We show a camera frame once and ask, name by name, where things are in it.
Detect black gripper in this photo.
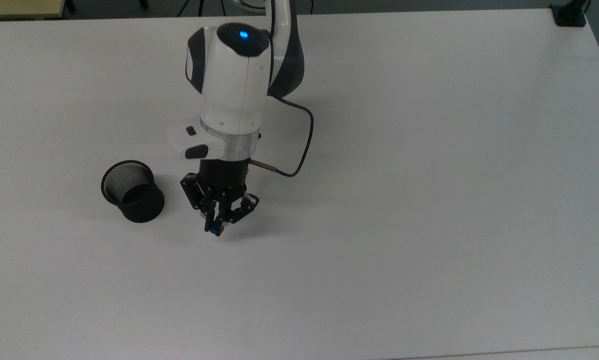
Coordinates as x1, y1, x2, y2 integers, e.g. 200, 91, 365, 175
180, 158, 260, 236

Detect black mesh pen cup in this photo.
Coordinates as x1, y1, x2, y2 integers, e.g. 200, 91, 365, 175
101, 160, 165, 224

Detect black tripod legs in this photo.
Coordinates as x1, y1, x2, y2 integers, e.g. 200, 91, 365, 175
177, 0, 228, 18

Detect light wooden desk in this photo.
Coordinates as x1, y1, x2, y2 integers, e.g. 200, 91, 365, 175
0, 0, 66, 22

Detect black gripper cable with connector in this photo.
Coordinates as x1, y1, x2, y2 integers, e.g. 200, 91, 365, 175
249, 92, 314, 178

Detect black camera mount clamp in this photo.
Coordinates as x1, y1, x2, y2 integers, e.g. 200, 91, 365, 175
551, 0, 591, 27

